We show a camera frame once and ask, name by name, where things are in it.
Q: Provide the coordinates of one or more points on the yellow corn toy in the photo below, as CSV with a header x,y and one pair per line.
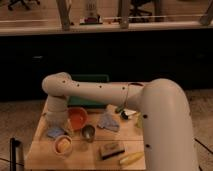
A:
x,y
131,158

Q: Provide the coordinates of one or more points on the office chair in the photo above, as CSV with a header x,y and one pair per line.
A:
x,y
137,12

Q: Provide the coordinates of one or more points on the green box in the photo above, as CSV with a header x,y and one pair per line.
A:
x,y
81,102

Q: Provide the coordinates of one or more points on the object on far shelf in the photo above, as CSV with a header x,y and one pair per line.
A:
x,y
91,15

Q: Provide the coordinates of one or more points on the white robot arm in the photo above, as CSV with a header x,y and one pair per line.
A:
x,y
166,121

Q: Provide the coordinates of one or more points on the small metal cup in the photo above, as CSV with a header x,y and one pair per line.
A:
x,y
88,133

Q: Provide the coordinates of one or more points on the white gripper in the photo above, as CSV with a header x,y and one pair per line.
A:
x,y
59,119

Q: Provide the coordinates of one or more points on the black post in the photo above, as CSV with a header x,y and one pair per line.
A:
x,y
14,145

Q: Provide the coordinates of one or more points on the blue gray crumpled cloth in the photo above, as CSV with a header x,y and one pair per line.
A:
x,y
106,121

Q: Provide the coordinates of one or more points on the green black small toy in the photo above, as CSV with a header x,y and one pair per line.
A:
x,y
125,114

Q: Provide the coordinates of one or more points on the orange bowl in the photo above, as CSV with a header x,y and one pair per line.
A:
x,y
78,117

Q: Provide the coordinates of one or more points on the paper cup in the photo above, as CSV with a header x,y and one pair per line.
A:
x,y
63,145

